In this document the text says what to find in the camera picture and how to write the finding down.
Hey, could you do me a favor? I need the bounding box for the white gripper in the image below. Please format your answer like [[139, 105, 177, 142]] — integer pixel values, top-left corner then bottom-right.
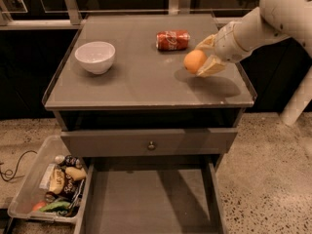
[[195, 21, 252, 77]]

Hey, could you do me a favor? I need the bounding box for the orange fruit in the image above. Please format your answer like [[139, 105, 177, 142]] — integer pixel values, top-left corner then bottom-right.
[[183, 50, 207, 74]]

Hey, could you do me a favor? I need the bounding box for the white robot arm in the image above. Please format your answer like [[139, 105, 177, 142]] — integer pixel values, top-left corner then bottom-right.
[[196, 0, 312, 77]]

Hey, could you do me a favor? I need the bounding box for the grey top drawer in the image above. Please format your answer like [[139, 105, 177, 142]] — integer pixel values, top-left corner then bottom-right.
[[60, 128, 237, 157]]

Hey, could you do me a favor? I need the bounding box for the grey drawer cabinet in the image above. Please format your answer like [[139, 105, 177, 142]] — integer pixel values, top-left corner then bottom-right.
[[41, 13, 258, 168]]

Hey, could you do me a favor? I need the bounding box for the brass drawer knob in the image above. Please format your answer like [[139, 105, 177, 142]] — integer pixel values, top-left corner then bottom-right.
[[147, 141, 156, 151]]

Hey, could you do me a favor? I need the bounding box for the open grey middle drawer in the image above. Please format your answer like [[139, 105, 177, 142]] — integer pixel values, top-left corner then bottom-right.
[[74, 156, 229, 234]]

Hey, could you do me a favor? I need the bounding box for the red cola can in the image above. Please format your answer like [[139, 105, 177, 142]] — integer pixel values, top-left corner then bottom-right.
[[156, 30, 190, 51]]

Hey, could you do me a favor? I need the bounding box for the white ceramic bowl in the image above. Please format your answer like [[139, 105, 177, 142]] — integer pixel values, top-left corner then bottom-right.
[[74, 41, 116, 74]]

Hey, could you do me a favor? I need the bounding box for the dark soda can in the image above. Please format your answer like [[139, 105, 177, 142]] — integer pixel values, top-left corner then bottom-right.
[[55, 155, 82, 169]]

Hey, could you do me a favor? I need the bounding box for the brown snack bag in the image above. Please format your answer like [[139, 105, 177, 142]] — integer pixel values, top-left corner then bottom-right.
[[59, 175, 80, 200]]

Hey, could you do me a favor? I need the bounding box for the yellow chip bag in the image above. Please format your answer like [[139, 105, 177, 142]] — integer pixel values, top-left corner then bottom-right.
[[49, 169, 65, 194]]

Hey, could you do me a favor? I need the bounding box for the clear plastic storage bin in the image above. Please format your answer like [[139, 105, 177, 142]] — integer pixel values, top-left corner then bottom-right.
[[8, 136, 93, 224]]

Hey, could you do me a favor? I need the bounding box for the green snack packet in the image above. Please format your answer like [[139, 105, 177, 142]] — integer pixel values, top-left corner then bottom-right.
[[39, 201, 70, 213]]

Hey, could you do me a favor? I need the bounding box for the metal railing frame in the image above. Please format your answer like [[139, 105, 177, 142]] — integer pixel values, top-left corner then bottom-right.
[[0, 0, 259, 26]]

